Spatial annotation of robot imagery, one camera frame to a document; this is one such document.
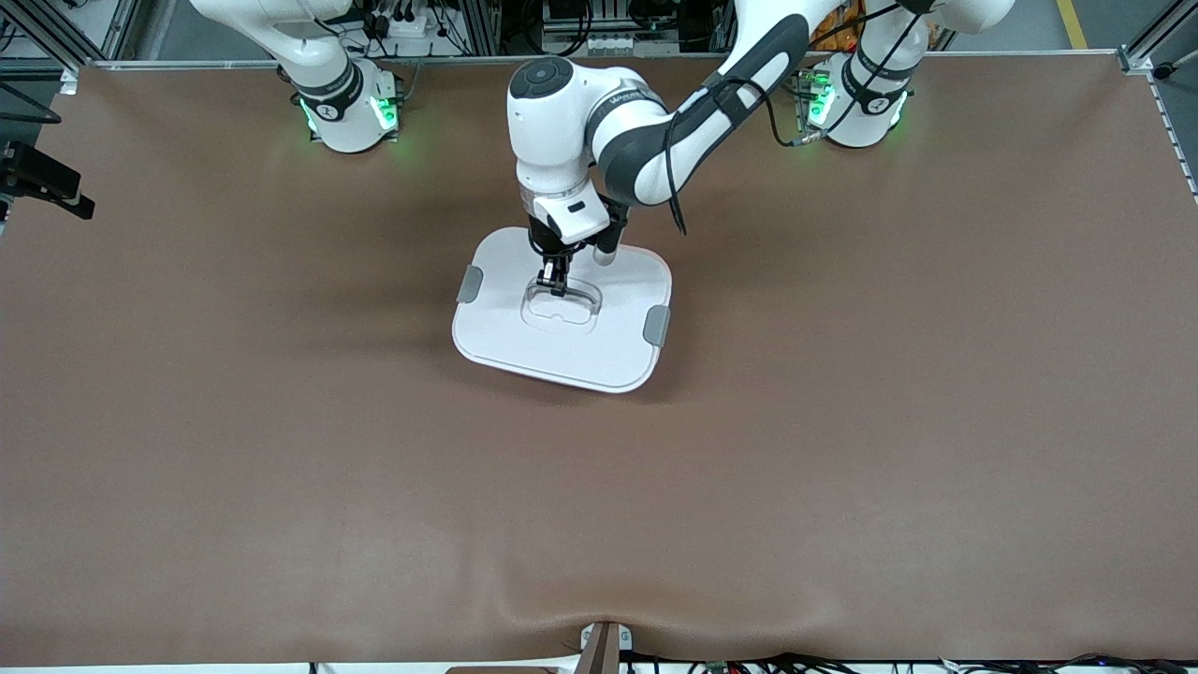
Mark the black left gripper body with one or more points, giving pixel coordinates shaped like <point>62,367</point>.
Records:
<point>545,245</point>

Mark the white box lid grey latches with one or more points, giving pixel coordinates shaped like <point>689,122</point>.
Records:
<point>562,356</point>

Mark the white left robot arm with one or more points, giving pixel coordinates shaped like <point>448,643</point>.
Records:
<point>646,140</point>

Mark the white terminal block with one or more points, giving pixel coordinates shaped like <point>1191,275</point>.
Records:
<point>610,43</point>

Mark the white power strip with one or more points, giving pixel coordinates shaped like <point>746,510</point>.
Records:
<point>402,33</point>

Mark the orange mesh bag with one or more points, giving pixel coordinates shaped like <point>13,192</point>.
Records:
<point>838,37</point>

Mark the silver table edge rail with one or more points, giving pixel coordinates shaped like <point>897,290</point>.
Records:
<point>449,60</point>

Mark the metal table edge bracket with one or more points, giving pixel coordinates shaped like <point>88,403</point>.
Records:
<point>604,651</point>

